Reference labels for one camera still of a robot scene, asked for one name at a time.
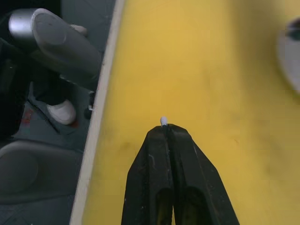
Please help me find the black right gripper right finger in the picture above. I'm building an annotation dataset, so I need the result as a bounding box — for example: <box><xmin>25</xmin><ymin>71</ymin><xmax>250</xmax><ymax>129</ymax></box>
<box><xmin>167</xmin><ymin>123</ymin><xmax>240</xmax><ymax>225</ymax></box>

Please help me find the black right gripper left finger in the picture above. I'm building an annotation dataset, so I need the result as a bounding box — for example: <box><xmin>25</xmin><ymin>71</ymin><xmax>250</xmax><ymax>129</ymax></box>
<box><xmin>121</xmin><ymin>124</ymin><xmax>174</xmax><ymax>225</ymax></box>

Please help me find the white shoe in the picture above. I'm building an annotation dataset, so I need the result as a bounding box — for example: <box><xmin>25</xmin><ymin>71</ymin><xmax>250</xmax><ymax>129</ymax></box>
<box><xmin>46</xmin><ymin>99</ymin><xmax>77</xmax><ymax>125</ymax></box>

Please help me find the grey rounded robot body part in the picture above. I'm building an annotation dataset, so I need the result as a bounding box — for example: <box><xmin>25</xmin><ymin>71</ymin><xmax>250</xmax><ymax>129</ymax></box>
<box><xmin>0</xmin><ymin>140</ymin><xmax>83</xmax><ymax>202</ymax></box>

